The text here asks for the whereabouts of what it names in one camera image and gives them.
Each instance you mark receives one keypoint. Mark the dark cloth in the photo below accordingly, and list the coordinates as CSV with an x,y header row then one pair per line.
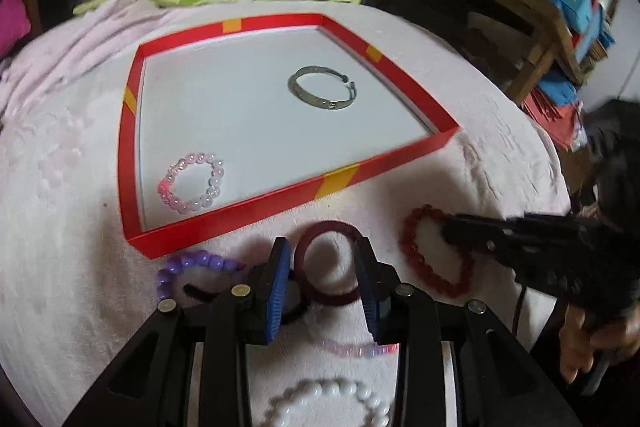
x,y
615,157

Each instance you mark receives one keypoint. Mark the person's right hand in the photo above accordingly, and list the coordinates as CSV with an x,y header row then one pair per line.
x,y
575,342

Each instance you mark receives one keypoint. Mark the stack of red papers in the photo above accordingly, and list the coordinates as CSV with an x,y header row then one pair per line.
x,y
550,117

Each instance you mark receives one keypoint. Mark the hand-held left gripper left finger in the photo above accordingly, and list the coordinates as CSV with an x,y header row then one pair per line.
x,y
277,292

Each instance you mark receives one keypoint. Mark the silver open bangle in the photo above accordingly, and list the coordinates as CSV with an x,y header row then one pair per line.
x,y
293,88

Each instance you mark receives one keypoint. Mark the red cardboard tray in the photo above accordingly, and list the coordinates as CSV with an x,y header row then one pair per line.
x,y
250,127

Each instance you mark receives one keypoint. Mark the magenta pillow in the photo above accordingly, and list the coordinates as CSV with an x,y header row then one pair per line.
x,y
12,17

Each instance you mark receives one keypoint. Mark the dark red bangle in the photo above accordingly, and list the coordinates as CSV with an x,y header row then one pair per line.
x,y
330,227

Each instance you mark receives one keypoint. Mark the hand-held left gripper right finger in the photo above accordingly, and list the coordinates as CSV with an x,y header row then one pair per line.
x,y
370,302

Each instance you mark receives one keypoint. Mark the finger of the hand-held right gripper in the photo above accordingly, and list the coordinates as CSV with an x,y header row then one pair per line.
x,y
475,232

